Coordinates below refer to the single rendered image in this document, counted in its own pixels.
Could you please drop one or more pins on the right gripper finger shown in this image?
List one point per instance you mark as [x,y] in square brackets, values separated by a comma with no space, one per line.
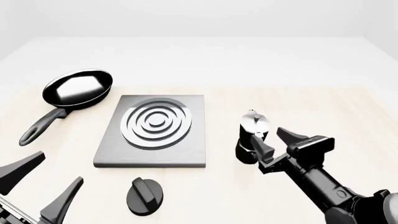
[289,137]
[265,151]

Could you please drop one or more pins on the black frying pan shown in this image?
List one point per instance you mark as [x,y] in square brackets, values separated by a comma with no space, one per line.
[77,89]

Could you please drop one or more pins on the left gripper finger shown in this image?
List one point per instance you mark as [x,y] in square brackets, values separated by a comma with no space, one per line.
[21,170]
[60,205]

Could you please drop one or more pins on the flat black stove plate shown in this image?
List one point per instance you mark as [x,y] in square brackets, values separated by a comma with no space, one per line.
[161,154]

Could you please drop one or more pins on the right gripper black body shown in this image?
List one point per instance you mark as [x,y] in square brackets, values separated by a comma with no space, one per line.
[314,147]

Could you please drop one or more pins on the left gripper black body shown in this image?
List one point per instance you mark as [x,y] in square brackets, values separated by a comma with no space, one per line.
[12,213]

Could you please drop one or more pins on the round black stove knob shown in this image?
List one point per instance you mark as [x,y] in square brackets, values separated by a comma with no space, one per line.
[144,198]

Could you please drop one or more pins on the black and silver moka pot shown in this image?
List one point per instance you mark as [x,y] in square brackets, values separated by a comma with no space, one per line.
[247,130]

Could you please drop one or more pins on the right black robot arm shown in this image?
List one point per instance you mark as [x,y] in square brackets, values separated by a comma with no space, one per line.
[326,186]

